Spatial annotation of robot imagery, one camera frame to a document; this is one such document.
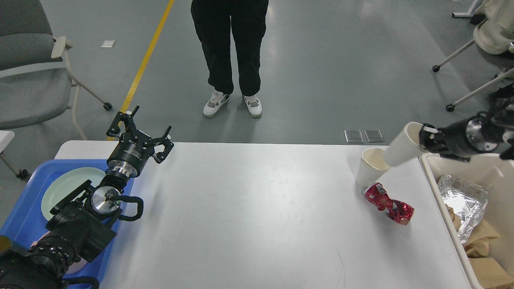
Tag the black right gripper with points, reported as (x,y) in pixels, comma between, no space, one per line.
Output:
(460,140)

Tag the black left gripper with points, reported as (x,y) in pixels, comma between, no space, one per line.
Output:
(129,156)

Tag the white paper cup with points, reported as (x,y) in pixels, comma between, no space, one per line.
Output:
(405,146)
(371,167)

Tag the aluminium foil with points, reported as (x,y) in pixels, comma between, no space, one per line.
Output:
(467,200)

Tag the crushed red snack wrapper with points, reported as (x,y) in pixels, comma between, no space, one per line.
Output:
(396,210)

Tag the green plate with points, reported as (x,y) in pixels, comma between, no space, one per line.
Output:
(65,184)

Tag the brown paper bag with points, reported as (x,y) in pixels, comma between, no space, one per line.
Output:
(487,257)

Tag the pink mug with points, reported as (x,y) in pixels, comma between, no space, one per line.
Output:
(76,266)

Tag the dark teal mug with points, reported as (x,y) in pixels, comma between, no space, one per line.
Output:
(5,243)

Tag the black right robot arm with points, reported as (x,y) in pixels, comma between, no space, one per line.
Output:
(499,122)

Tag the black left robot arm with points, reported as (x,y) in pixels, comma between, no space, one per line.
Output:
(81,226)

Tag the grey floor plate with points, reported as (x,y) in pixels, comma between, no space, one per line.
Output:
(354,136)
(374,136)

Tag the beige plastic bin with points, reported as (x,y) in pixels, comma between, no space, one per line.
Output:
(497,177)

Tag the grey office chair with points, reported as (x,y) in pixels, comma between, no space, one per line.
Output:
(37,82)

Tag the white side table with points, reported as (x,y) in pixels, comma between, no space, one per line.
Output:
(6,136)

